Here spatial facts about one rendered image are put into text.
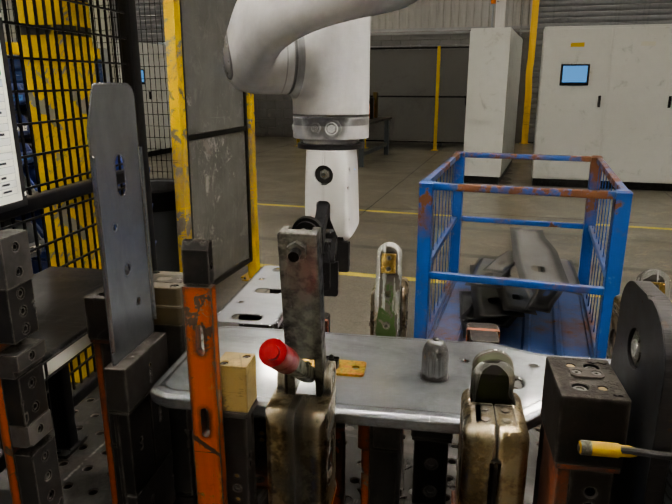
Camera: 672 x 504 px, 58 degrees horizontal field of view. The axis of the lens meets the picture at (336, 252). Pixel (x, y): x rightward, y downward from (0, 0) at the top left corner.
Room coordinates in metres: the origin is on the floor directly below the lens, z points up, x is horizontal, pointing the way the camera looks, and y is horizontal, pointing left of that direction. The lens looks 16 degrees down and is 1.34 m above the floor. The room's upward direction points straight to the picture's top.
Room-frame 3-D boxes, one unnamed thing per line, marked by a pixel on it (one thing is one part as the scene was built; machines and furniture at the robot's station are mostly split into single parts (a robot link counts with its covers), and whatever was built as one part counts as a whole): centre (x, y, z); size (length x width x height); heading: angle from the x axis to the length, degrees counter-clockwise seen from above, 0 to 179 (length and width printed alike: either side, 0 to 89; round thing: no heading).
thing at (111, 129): (0.74, 0.26, 1.17); 0.12 x 0.01 x 0.34; 171
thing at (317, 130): (0.68, 0.01, 1.29); 0.09 x 0.08 x 0.03; 171
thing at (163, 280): (0.86, 0.25, 0.88); 0.08 x 0.08 x 0.36; 81
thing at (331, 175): (0.68, 0.01, 1.23); 0.10 x 0.07 x 0.11; 171
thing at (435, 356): (0.66, -0.12, 1.02); 0.03 x 0.03 x 0.07
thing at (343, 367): (0.68, 0.01, 1.01); 0.08 x 0.04 x 0.01; 80
